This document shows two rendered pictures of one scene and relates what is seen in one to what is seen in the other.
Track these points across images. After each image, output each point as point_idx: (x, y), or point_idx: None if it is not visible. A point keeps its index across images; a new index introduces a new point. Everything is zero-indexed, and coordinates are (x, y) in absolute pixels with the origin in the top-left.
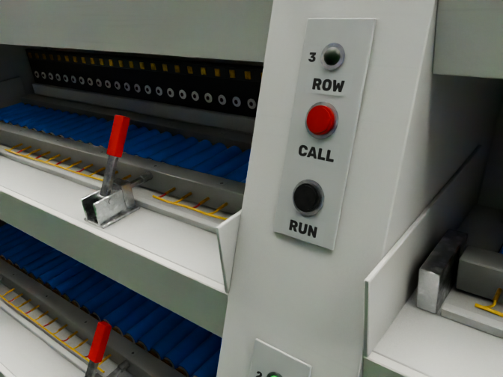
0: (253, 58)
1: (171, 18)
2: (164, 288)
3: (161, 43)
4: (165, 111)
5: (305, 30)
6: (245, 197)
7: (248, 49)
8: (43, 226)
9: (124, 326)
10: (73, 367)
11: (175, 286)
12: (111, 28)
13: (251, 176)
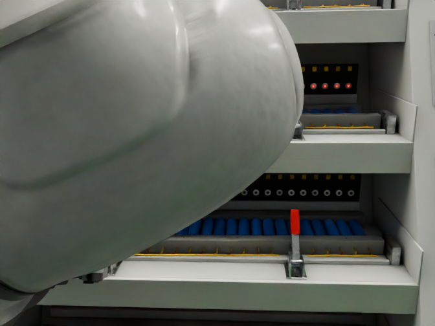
0: (395, 172)
1: (343, 154)
2: (366, 299)
3: (331, 167)
4: (228, 204)
5: (434, 160)
6: (419, 235)
7: (392, 168)
8: (237, 295)
9: None
10: None
11: (377, 295)
12: (290, 160)
13: (421, 225)
